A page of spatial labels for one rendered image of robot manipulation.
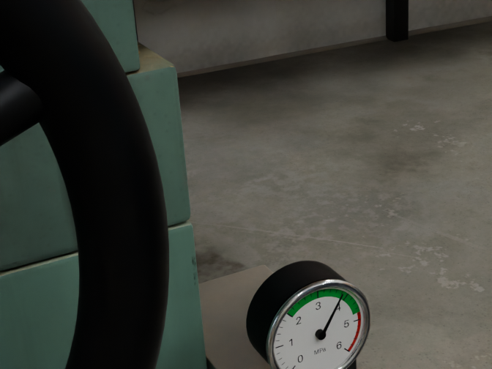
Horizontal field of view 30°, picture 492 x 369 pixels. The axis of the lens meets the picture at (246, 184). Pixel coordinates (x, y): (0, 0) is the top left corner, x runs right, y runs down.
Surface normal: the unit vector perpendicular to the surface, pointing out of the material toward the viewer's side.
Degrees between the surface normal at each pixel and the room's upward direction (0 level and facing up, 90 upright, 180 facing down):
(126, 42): 90
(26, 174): 90
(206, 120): 0
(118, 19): 90
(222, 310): 0
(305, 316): 90
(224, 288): 0
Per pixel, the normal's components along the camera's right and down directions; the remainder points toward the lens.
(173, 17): 0.37, 0.36
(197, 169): -0.07, -0.91
